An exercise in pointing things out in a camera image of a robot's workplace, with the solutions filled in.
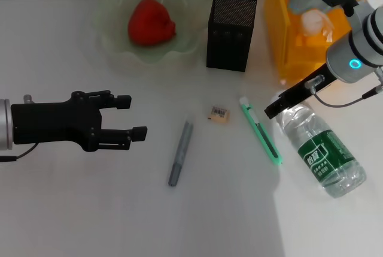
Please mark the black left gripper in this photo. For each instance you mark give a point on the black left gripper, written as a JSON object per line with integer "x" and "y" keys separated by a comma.
{"x": 54, "y": 122}

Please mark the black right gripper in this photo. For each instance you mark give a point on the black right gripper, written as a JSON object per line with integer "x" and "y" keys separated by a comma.
{"x": 317, "y": 81}

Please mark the green utility knife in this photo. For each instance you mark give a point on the green utility knife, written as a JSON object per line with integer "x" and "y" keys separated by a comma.
{"x": 260, "y": 131}

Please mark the beige eraser with barcode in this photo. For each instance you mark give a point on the beige eraser with barcode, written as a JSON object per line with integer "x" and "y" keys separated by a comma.
{"x": 219, "y": 114}

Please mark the grey pen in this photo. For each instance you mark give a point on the grey pen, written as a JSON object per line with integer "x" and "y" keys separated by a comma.
{"x": 181, "y": 152}

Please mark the clear green-label water bottle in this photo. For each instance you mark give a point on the clear green-label water bottle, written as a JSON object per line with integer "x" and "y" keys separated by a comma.
{"x": 326, "y": 161}

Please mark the white paper ball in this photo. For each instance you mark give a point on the white paper ball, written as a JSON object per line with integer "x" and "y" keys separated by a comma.
{"x": 312, "y": 23}

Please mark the red-orange fruit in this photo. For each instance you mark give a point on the red-orange fruit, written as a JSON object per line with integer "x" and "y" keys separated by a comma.
{"x": 149, "y": 23}

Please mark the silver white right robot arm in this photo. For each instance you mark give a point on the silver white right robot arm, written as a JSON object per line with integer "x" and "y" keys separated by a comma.
{"x": 368, "y": 38}

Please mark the black mesh pen holder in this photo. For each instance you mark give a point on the black mesh pen holder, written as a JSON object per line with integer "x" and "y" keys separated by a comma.
{"x": 227, "y": 50}

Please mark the green glass fruit plate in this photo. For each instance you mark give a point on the green glass fruit plate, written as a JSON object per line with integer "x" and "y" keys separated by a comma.
{"x": 185, "y": 14}

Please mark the yellow plastic bin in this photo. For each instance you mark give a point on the yellow plastic bin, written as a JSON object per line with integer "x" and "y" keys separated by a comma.
{"x": 278, "y": 29}

